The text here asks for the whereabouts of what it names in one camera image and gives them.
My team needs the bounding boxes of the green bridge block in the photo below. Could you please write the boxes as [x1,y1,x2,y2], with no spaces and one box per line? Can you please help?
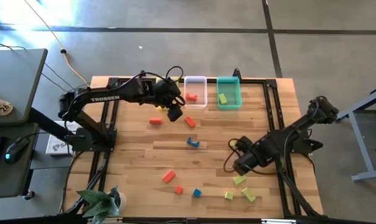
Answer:
[240,187,256,203]

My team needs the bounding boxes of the black floor cable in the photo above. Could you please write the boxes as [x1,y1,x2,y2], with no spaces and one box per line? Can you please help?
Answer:
[40,72,88,100]
[0,39,91,93]

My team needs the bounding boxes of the green potted plant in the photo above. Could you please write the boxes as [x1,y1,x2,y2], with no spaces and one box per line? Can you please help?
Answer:
[77,185,122,224]

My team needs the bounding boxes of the white plant pot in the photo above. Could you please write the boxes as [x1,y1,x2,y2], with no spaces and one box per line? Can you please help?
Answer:
[118,192,128,212]

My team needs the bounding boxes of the black diagonal beam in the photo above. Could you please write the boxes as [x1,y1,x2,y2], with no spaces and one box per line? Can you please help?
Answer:
[28,107,72,142]

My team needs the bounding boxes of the white printed box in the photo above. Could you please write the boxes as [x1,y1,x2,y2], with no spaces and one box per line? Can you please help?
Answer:
[45,120,80,156]

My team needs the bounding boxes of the teal plastic bin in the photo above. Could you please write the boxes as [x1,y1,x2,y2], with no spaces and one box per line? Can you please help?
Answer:
[216,76,243,110]

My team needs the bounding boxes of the grey desk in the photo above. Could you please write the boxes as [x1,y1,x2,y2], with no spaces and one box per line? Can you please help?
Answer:
[0,48,49,126]

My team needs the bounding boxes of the grey metal table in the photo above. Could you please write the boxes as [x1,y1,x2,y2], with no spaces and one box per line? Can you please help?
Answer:
[332,85,376,183]

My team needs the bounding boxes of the yellow plastic bin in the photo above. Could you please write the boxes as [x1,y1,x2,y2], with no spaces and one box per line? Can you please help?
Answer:
[155,76,180,111]

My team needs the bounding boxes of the green rectangular block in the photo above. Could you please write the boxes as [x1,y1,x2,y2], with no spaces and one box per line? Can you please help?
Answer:
[232,174,248,186]

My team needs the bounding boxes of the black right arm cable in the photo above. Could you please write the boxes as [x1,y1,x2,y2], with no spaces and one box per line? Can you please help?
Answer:
[223,138,271,175]

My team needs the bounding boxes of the clear plastic bin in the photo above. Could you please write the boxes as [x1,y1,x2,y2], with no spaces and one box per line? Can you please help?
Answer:
[183,75,208,110]

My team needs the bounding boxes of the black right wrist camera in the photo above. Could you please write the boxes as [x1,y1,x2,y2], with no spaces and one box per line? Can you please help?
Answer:
[237,136,254,150]

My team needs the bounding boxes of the silver aluminium bar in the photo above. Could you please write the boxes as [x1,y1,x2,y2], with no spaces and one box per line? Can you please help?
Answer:
[87,217,123,223]
[261,218,297,224]

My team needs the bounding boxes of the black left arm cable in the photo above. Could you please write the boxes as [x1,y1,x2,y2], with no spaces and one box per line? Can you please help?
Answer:
[125,65,186,108]

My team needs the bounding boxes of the dark desk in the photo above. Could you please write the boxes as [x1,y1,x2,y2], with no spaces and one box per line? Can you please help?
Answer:
[0,122,39,200]

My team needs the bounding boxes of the black aluminium table frame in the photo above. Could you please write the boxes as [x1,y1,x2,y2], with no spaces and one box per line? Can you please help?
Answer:
[62,76,324,223]

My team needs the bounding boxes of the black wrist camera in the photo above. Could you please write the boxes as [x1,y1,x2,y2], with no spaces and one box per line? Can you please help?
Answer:
[237,136,254,150]
[166,104,184,123]

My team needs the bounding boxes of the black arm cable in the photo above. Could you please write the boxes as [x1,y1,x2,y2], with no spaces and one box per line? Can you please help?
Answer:
[223,138,271,175]
[125,65,186,108]

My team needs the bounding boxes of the yellow floor cable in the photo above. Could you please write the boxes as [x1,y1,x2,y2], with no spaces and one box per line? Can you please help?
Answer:
[22,0,92,87]

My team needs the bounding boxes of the red rectangular block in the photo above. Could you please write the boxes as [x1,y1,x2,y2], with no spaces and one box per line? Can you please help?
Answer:
[162,169,177,184]
[184,116,197,129]

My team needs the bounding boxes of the black computer mouse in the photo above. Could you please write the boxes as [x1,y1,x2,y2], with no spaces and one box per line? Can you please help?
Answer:
[4,136,30,165]

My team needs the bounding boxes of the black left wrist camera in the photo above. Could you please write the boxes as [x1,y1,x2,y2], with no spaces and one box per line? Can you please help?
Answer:
[166,104,184,123]

